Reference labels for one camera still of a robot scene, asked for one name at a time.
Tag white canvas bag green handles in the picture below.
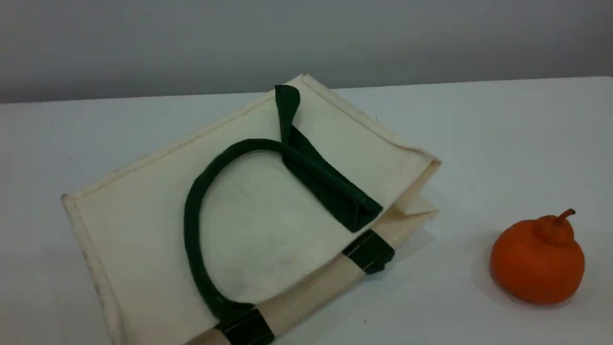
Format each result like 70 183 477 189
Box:
61 73 442 345

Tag orange tangerine with stem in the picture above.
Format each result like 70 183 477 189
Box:
489 208 586 306

